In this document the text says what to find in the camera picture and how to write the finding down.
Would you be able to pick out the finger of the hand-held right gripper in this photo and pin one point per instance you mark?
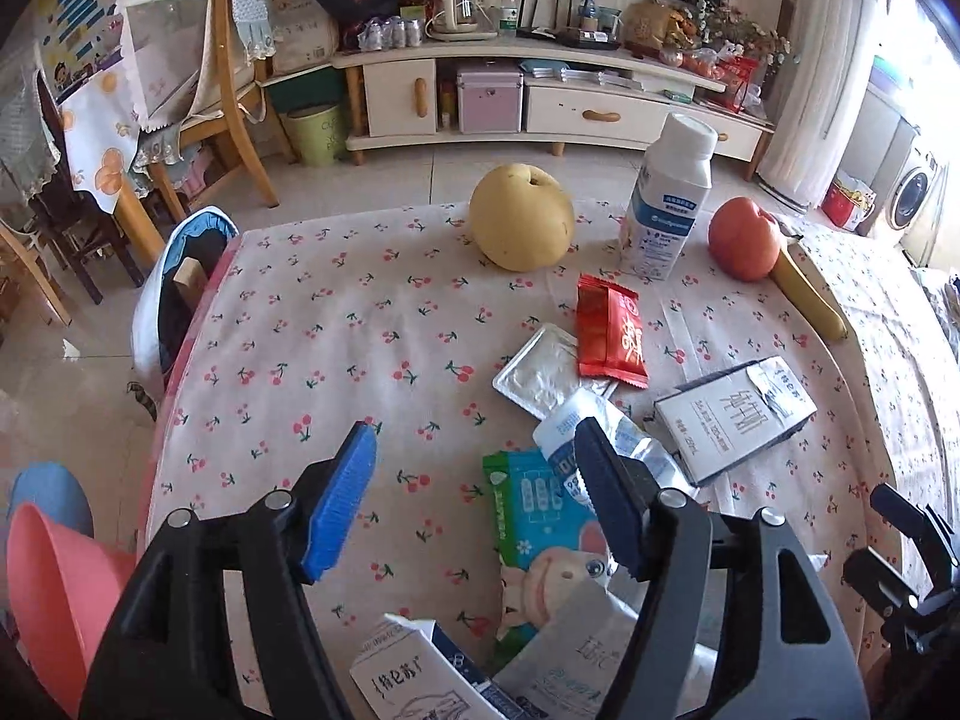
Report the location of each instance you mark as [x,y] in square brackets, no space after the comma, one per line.
[877,577]
[911,521]

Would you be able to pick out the white tissue pack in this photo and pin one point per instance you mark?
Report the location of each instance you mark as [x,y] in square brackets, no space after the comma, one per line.
[570,660]

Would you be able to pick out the yellow pear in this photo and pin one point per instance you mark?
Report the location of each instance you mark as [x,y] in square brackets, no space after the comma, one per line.
[521,217]

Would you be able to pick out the dark wooden dining chair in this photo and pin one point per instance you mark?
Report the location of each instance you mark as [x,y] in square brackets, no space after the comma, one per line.
[64,217]

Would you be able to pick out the yellow banana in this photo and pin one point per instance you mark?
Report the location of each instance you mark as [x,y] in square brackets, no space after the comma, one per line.
[810,292]

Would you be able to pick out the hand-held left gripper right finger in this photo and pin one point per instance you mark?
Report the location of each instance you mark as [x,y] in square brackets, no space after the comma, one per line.
[604,495]

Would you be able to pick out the white washing machine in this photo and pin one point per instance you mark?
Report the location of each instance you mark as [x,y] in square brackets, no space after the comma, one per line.
[915,191]

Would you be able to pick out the red shopping bag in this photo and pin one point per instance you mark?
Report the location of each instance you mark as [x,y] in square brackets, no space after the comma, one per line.
[847,202]

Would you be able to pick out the dark green storage box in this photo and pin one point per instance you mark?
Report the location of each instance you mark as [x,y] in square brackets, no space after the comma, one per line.
[304,90]

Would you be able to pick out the white blue pouch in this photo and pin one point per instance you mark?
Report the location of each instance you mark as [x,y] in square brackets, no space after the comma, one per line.
[637,454]

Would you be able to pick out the dried flower arrangement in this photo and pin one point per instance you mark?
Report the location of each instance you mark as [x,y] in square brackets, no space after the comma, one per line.
[739,22]

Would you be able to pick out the blue white small chair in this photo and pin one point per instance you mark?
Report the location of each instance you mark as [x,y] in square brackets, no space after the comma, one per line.
[154,300]

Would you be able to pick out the green blue wet wipes packet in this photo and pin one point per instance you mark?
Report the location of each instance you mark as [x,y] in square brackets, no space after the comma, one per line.
[536,525]

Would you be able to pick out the gold gift bag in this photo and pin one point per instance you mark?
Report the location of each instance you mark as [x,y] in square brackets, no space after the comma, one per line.
[649,24]

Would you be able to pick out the light wooden dining chair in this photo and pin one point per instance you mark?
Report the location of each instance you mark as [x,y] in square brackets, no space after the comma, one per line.
[229,112]
[26,270]

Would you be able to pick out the white lace covered air conditioner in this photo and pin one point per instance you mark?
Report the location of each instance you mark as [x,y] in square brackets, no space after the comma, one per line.
[825,75]

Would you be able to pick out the red snack packet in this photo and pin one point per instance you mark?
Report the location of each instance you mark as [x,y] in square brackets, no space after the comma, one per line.
[611,330]

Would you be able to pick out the open white blue carton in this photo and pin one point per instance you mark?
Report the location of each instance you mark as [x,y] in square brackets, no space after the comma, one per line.
[405,671]

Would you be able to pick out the pink metal case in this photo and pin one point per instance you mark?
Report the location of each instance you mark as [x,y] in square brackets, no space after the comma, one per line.
[489,101]

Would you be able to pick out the cat print floor mat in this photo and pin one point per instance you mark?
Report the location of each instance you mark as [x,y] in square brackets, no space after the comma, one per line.
[142,399]

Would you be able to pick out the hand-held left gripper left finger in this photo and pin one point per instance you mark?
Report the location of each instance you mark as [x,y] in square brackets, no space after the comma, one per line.
[341,495]

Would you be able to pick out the glass electric kettle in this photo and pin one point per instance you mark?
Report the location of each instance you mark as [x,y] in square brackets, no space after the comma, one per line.
[459,11]

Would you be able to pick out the orange print dining table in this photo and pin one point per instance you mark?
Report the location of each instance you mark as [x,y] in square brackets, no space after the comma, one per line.
[97,135]

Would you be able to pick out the white lace food cover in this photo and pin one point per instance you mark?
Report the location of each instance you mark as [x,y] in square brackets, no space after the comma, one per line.
[165,52]

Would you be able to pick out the white rice sack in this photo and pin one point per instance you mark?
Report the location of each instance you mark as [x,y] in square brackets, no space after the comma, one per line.
[304,34]

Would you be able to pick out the green label water bottle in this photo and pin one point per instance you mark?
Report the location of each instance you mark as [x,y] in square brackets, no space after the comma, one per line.
[508,11]

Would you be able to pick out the white blue milk bottle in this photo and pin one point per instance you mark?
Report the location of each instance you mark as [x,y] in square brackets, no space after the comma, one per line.
[667,202]

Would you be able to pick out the red tomato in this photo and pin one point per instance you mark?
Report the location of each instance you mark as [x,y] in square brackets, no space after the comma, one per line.
[742,240]

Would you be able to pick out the light green trash bin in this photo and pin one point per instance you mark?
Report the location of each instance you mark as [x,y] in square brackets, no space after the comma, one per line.
[315,135]

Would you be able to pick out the silver foil packet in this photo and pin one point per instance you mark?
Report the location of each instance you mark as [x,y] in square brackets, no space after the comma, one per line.
[536,371]

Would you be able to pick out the white milk carton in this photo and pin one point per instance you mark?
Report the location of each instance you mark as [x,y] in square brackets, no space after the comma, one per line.
[724,427]

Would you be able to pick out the blue round stool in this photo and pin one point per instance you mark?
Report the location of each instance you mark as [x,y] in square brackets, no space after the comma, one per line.
[49,491]

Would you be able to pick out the pink plastic basin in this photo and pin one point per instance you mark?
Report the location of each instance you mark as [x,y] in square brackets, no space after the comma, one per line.
[60,600]

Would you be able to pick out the cream TV cabinet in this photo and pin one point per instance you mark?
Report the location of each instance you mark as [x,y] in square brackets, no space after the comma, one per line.
[397,101]

